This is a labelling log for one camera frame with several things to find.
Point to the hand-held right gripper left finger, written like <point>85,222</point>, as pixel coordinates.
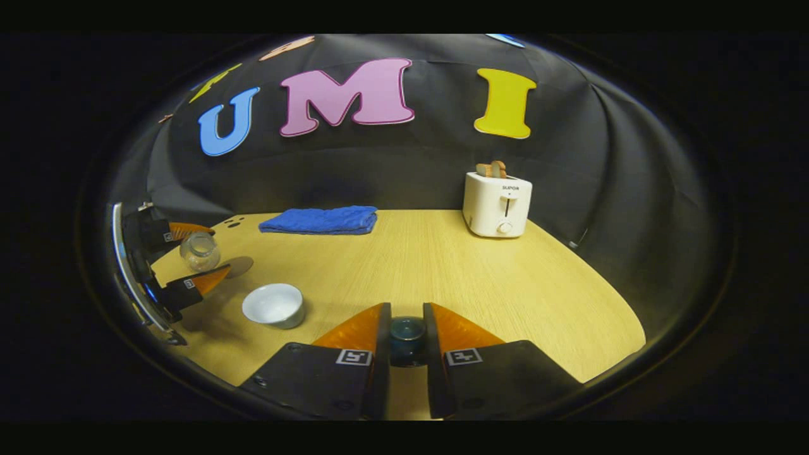
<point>379,373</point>

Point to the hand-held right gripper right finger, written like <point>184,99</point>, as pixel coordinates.
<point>435,373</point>

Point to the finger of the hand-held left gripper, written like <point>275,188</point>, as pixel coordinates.
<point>158,237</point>
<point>180,294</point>

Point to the clear plastic water bottle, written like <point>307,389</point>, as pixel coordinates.
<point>201,253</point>

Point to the round brown coaster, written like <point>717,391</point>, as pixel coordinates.
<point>241,266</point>

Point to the white teacup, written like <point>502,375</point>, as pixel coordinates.
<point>273,304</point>

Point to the folded blue towel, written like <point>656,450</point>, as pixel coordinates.
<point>322,221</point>

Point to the white toaster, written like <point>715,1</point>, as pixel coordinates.
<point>493,208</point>

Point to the toast slice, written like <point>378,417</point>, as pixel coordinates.
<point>501,168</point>
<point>483,170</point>

